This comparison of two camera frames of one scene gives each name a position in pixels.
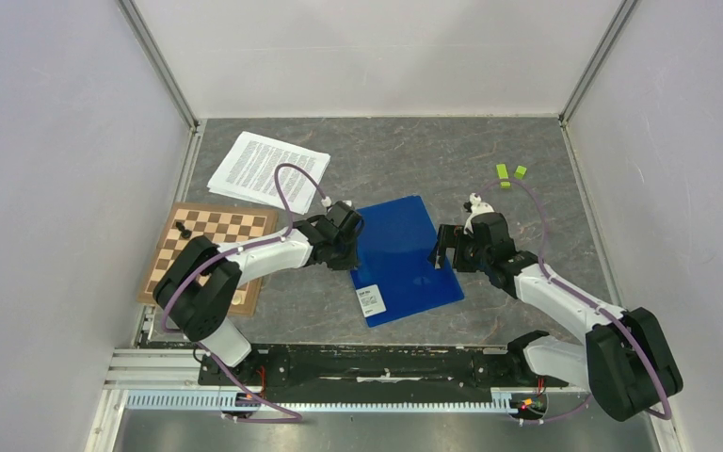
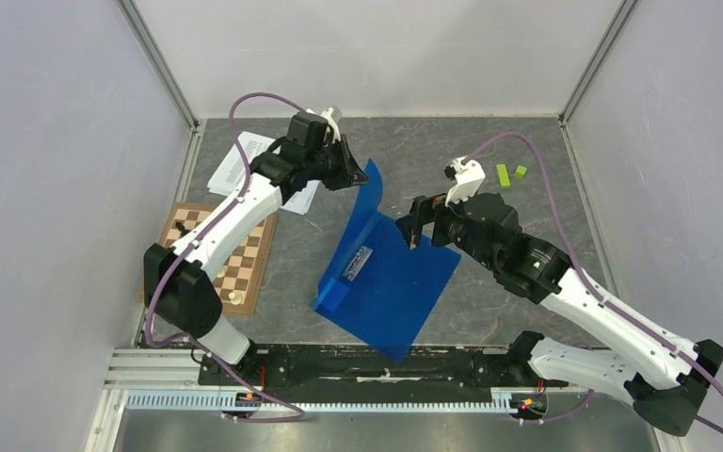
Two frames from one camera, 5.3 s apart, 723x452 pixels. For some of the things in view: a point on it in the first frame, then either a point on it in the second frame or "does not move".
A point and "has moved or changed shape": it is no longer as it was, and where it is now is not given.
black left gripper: (350, 261) → (350, 172)
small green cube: (520, 172) does not move
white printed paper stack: (248, 171) does not move
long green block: (503, 175) does not move
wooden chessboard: (224, 226) does not move
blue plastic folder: (394, 276) has moved or changed shape
